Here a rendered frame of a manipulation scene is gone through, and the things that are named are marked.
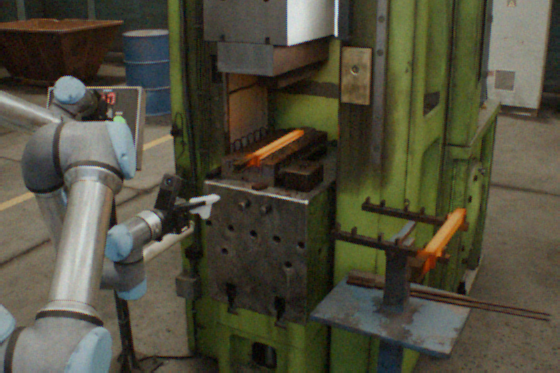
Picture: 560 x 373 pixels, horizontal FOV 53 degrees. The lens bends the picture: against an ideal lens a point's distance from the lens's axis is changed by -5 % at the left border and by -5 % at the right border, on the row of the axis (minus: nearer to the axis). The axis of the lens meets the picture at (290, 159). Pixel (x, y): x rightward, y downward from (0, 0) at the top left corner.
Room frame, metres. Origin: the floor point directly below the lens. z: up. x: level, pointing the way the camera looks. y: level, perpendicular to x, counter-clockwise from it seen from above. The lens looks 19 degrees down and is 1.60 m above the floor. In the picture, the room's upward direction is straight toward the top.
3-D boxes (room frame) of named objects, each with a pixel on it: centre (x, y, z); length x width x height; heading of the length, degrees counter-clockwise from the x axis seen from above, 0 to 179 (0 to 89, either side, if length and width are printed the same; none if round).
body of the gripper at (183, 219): (1.39, 0.32, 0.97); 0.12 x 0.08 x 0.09; 153
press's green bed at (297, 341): (1.97, -0.01, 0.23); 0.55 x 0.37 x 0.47; 153
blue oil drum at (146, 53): (6.47, 1.57, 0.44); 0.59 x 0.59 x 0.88
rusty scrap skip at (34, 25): (8.23, 3.48, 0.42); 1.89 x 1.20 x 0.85; 63
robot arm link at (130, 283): (1.25, 0.41, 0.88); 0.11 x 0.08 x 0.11; 91
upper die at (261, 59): (1.98, 0.05, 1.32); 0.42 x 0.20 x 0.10; 153
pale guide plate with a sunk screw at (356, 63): (1.77, -0.20, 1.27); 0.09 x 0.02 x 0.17; 63
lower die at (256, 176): (1.98, 0.05, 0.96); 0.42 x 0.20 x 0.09; 153
